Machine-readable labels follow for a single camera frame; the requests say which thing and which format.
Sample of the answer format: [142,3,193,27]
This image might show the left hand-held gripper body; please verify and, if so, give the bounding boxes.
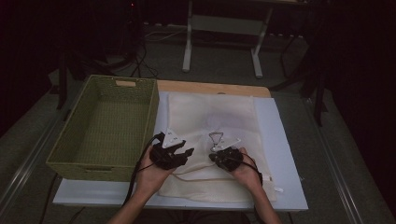
[149,128,188,171]

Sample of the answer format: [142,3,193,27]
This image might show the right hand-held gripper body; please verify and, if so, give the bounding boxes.
[214,137,245,172]

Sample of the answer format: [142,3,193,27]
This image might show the cream mesh laundry bag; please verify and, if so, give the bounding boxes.
[158,91,284,203]

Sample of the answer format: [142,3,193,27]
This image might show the green woven basket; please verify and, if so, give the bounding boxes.
[46,74,161,183]

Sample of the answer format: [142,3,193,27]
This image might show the person's right hand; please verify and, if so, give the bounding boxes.
[232,148,264,192]

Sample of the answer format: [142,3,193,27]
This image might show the person's left hand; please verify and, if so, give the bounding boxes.
[134,146,176,200]

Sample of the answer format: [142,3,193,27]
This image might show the pale blue board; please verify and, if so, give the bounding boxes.
[52,91,309,213]

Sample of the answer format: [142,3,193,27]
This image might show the person's dark clothed lap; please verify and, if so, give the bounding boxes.
[134,209,260,224]

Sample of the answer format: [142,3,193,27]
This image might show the black stand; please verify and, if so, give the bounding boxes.
[55,46,138,110]
[269,12,331,127]

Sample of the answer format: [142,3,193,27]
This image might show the right hand-held gripper cable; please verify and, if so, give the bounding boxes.
[246,153,265,188]

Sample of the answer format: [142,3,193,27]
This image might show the hand-held gripper cable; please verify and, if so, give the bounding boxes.
[246,153,265,188]
[122,132,164,208]

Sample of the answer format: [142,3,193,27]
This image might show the left hand-held gripper cable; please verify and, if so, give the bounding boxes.
[122,132,164,208]

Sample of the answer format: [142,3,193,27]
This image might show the black floor cables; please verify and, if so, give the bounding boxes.
[130,40,160,78]

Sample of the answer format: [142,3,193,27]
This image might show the white floor cable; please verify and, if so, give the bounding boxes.
[144,29,188,43]

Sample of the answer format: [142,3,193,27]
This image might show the metal floor rail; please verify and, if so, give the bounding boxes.
[0,90,82,216]
[303,97,365,224]

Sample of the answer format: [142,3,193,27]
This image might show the white metal desk frame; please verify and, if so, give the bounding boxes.
[181,0,275,78]

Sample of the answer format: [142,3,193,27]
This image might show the thin black cable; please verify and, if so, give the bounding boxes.
[38,174,59,224]

